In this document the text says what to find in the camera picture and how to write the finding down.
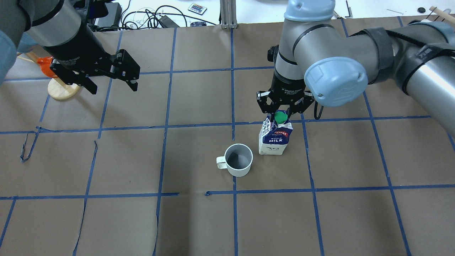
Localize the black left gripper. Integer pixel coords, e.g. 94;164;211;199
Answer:
43;23;141;95

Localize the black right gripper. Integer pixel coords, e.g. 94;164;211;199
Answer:
256;71;315;123

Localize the blue white milk carton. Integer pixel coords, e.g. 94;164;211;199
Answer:
258;109;293;155

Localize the white ribbed mug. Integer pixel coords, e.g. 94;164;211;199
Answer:
216;144;253;177

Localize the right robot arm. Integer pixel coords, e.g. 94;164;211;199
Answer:
257;0;455;136

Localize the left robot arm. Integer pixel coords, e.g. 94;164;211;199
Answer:
0;0;141;95

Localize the orange cup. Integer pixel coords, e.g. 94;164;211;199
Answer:
36;56;58;79

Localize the wooden mug tree stand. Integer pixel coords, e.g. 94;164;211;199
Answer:
16;52;81;101

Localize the black box device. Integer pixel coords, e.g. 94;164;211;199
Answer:
94;2;122;31

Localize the black power adapter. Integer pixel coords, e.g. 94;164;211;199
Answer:
157;16;180;28

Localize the small remote control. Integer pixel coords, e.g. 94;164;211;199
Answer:
187;3;207;16

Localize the aluminium frame post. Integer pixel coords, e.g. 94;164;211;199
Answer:
220;0;238;29

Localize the black wire cup rack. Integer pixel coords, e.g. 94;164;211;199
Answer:
425;6;455;24

